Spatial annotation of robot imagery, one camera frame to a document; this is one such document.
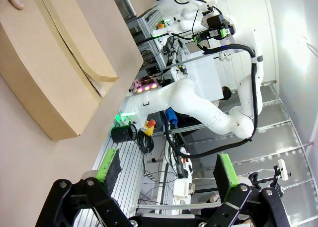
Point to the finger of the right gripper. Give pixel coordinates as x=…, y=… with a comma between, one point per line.
x=224, y=32
x=197, y=39

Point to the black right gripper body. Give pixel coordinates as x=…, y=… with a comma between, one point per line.
x=214, y=21

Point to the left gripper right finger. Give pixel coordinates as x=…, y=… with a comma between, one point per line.
x=224, y=172

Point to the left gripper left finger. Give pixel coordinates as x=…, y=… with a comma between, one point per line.
x=109, y=172

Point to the large brown cardboard box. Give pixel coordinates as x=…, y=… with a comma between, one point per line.
x=37, y=75

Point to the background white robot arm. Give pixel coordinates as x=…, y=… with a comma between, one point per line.
x=185, y=14

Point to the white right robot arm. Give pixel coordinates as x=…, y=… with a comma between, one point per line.
x=193, y=100

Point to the white cabinet box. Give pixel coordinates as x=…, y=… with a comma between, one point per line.
x=205, y=78

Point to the white control box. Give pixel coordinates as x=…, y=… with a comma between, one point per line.
x=184, y=189

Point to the aluminium profile base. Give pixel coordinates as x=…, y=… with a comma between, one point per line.
x=124, y=177

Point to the black cylindrical cup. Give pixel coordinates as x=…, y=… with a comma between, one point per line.
x=121, y=135

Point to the aluminium equipment rack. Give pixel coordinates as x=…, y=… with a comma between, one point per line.
x=149, y=38

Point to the yellow emergency stop red button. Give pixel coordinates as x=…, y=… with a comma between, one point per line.
x=148, y=127

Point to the background person dark hair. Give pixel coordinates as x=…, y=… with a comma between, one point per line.
x=226, y=93

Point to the computer with pink lights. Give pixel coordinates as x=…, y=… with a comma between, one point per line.
x=146, y=86

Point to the blue cloth object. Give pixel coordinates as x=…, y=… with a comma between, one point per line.
x=171, y=115

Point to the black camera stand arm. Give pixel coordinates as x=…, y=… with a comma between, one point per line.
x=268, y=181

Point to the white camera on stand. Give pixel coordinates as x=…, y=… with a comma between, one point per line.
x=283, y=170

